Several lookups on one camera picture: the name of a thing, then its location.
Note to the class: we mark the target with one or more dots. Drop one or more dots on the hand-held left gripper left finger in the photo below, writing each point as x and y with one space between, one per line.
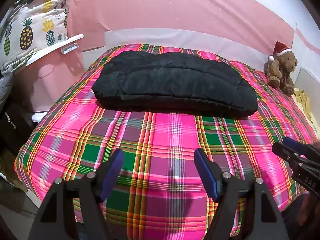
111 170

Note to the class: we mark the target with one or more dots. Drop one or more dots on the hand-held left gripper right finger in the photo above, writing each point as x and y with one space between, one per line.
206 172

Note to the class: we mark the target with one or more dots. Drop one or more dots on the black puffer jacket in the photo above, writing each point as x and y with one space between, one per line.
175 85

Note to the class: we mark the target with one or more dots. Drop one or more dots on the yellow cloth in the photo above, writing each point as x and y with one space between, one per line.
303 100

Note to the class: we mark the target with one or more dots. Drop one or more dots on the black bag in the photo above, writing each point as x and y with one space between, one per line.
15 127

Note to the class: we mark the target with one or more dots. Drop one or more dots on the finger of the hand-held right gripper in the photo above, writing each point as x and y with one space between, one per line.
282 150
293 143

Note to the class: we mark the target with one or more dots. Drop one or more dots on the white plastic shelf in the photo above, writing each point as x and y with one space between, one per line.
60 46

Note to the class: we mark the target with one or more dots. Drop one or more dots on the pink green plaid blanket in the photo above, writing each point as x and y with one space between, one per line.
160 145

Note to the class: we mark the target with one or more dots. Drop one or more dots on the brown teddy bear santa hat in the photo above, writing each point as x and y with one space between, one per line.
282 70

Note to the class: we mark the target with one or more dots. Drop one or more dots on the pineapple print pillow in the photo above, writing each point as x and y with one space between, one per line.
32 30

